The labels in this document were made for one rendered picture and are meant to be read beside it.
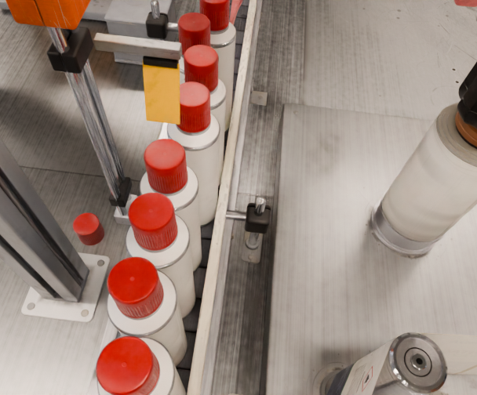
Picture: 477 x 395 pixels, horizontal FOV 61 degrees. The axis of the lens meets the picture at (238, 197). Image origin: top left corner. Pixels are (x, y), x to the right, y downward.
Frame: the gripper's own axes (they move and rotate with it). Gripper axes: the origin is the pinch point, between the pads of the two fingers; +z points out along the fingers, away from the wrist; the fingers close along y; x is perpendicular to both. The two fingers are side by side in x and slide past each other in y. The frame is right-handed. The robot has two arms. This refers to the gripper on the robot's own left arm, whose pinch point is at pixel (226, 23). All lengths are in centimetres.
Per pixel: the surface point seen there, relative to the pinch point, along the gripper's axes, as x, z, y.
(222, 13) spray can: -23.6, 0.8, 1.7
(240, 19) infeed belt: 9.8, -1.6, 1.6
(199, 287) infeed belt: -30.4, 30.9, 2.8
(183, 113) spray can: -36.0, 10.2, 0.5
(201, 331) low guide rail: -37.1, 31.8, 4.0
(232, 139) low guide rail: -17.0, 15.6, 4.0
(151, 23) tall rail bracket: -8.4, 1.8, -10.0
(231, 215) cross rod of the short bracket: -25.6, 23.3, 5.3
